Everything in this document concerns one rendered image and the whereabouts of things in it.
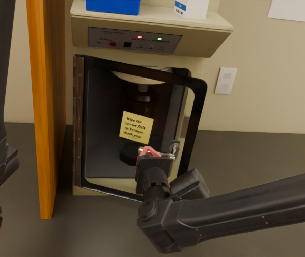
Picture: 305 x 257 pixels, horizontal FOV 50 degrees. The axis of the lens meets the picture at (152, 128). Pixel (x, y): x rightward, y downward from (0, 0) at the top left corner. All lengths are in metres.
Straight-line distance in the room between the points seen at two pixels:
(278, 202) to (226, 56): 0.94
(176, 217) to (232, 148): 0.86
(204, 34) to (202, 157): 0.66
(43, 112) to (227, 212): 0.46
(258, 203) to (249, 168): 0.81
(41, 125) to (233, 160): 0.77
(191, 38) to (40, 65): 0.31
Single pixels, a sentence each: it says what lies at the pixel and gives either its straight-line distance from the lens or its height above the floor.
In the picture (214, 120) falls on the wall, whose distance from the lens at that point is 1.47.
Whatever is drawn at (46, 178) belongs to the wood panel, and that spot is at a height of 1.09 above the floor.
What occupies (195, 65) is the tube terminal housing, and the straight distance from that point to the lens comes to 0.84.
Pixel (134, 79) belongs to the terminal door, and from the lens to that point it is 0.76.
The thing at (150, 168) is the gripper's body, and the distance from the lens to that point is 0.70.
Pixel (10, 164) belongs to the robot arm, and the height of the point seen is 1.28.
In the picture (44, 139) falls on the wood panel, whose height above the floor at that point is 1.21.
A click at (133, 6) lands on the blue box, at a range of 0.66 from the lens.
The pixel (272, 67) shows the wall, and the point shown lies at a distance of 1.45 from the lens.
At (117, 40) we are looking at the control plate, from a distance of 0.72.
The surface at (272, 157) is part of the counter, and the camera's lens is 1.40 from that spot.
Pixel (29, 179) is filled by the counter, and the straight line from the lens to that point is 1.11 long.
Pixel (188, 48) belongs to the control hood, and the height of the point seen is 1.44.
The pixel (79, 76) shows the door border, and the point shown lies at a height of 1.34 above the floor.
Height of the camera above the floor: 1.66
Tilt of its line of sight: 32 degrees down
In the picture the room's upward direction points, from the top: 9 degrees clockwise
